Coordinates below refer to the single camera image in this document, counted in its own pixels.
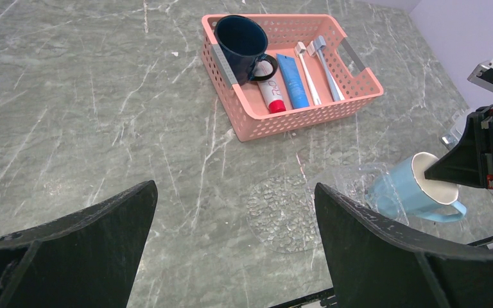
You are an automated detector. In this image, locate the light blue mug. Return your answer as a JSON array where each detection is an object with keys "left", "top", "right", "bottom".
[{"left": 365, "top": 152, "right": 467, "bottom": 223}]

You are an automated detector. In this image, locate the clear textured oval tray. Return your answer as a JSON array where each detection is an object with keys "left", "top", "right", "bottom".
[{"left": 245, "top": 163, "right": 409, "bottom": 255}]

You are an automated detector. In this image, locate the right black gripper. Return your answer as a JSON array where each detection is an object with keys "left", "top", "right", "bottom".
[{"left": 425, "top": 106, "right": 493, "bottom": 189}]

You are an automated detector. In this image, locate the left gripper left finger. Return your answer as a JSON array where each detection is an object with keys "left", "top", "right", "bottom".
[{"left": 0, "top": 180, "right": 158, "bottom": 307}]

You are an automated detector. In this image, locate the white red-capped toothpaste tube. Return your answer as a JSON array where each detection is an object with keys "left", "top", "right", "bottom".
[{"left": 254, "top": 61, "right": 286, "bottom": 114}]

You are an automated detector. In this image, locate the blue toothpaste tube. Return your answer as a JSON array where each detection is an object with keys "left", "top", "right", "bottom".
[{"left": 277, "top": 54, "right": 309, "bottom": 109}]

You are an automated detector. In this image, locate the clear plastic toothbrush case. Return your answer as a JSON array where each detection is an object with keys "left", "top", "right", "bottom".
[{"left": 440, "top": 108, "right": 474, "bottom": 150}]

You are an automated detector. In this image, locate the white pink toothbrush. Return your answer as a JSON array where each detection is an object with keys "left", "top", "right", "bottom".
[{"left": 294, "top": 42, "right": 322, "bottom": 105}]

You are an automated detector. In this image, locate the black base frame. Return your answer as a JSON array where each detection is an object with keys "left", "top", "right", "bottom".
[{"left": 285, "top": 221, "right": 493, "bottom": 307}]

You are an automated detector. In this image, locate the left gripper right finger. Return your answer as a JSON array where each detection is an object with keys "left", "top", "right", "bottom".
[{"left": 314, "top": 184, "right": 493, "bottom": 307}]

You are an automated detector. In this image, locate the pink perforated plastic basket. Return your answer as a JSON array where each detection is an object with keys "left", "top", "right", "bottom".
[{"left": 202, "top": 14, "right": 384, "bottom": 142}]

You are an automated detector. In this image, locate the dark blue mug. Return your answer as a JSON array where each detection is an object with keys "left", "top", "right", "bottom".
[{"left": 214, "top": 15, "right": 278, "bottom": 85}]

